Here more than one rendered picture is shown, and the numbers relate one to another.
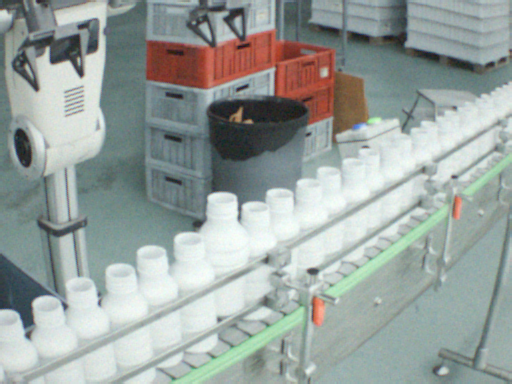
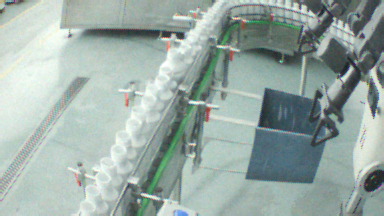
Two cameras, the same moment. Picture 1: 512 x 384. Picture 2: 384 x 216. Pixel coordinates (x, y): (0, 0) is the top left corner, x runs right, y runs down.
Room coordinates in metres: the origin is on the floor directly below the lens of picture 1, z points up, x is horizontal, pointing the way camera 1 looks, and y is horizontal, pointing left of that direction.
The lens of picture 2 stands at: (2.00, -0.53, 1.73)
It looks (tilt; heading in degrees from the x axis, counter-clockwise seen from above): 29 degrees down; 151
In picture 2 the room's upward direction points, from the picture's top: 5 degrees clockwise
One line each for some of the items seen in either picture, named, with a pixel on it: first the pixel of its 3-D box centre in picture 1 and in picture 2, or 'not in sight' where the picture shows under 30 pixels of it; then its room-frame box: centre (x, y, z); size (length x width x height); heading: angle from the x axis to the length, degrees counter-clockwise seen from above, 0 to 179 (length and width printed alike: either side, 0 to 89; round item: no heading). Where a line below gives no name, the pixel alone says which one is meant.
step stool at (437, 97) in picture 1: (444, 119); not in sight; (4.50, -1.26, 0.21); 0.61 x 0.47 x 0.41; 13
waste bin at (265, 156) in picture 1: (256, 176); not in sight; (3.10, 0.00, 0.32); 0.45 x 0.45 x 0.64
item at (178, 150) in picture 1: (209, 133); not in sight; (3.65, 0.24, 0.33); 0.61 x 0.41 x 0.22; 146
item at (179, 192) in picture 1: (209, 173); not in sight; (3.65, 0.24, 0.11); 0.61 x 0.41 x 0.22; 146
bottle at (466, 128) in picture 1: (461, 144); not in sight; (1.45, -0.46, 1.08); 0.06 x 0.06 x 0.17
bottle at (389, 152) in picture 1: (386, 189); (125, 164); (1.17, -0.23, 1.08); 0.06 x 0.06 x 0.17
